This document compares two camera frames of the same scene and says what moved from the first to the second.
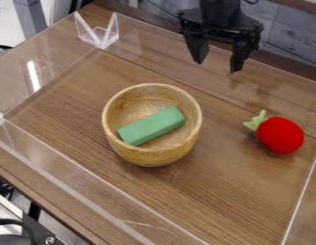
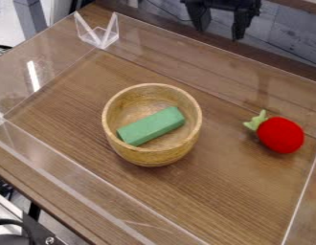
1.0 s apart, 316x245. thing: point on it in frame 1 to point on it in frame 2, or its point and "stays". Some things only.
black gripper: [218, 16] to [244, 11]
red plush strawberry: [277, 131] stays
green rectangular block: [140, 131] stays
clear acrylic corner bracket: [97, 36] stays
